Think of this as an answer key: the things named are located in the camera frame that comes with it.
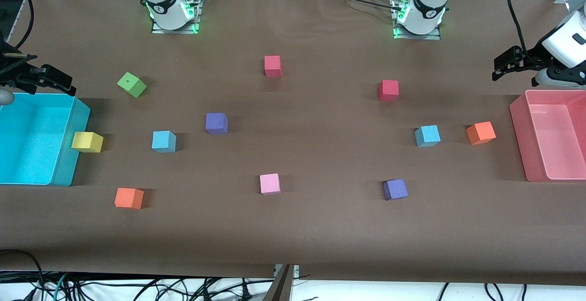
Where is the light blue foam block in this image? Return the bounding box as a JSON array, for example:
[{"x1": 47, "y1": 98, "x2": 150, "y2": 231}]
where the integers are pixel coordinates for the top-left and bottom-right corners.
[
  {"x1": 152, "y1": 130, "x2": 177, "y2": 153},
  {"x1": 415, "y1": 125, "x2": 441, "y2": 148}
]

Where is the cyan plastic bin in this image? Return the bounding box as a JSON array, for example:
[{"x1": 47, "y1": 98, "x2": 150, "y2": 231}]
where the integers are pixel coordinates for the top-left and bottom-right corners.
[{"x1": 0, "y1": 93, "x2": 91, "y2": 187}]

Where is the yellow foam block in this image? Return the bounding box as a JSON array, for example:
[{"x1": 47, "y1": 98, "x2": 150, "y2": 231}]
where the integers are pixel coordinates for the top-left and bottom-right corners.
[{"x1": 71, "y1": 131, "x2": 104, "y2": 153}]

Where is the orange foam block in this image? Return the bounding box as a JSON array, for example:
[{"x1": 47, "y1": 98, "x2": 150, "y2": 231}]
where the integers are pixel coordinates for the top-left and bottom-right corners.
[
  {"x1": 466, "y1": 121, "x2": 497, "y2": 146},
  {"x1": 114, "y1": 187, "x2": 145, "y2": 210}
]

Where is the green foam block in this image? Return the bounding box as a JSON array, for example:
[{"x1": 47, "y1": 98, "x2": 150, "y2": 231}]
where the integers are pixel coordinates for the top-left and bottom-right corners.
[{"x1": 117, "y1": 72, "x2": 147, "y2": 99}]

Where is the pink plastic bin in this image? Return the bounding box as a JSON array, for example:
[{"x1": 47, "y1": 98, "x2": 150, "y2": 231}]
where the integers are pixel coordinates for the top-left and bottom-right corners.
[{"x1": 509, "y1": 89, "x2": 586, "y2": 182}]

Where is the red foam block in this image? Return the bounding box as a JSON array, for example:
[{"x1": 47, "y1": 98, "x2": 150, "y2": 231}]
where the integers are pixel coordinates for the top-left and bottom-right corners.
[
  {"x1": 264, "y1": 55, "x2": 282, "y2": 78},
  {"x1": 378, "y1": 80, "x2": 399, "y2": 103}
]

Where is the purple foam block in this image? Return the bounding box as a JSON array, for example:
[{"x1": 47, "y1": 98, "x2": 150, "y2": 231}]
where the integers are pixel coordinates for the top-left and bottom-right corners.
[
  {"x1": 205, "y1": 112, "x2": 228, "y2": 135},
  {"x1": 383, "y1": 179, "x2": 409, "y2": 201}
]

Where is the pink foam block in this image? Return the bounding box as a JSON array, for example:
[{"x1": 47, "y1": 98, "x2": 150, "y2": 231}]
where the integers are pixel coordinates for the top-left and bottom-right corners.
[{"x1": 260, "y1": 173, "x2": 281, "y2": 196}]

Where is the dark metal pole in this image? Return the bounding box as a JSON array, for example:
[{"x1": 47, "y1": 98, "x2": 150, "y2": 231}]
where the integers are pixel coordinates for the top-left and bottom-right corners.
[{"x1": 263, "y1": 265, "x2": 294, "y2": 301}]

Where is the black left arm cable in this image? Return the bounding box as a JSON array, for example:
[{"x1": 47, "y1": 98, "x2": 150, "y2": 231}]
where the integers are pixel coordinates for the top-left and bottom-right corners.
[{"x1": 505, "y1": 0, "x2": 532, "y2": 58}]

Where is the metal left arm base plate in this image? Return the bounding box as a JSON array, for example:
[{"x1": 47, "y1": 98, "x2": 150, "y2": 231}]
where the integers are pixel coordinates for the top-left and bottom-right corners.
[{"x1": 393, "y1": 0, "x2": 442, "y2": 40}]

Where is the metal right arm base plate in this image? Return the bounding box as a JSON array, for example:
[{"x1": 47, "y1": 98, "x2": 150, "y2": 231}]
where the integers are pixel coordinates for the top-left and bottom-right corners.
[{"x1": 151, "y1": 0, "x2": 201, "y2": 34}]

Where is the teal cable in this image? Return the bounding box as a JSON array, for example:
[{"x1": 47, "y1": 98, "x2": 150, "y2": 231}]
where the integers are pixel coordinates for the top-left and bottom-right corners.
[{"x1": 52, "y1": 272, "x2": 70, "y2": 301}]

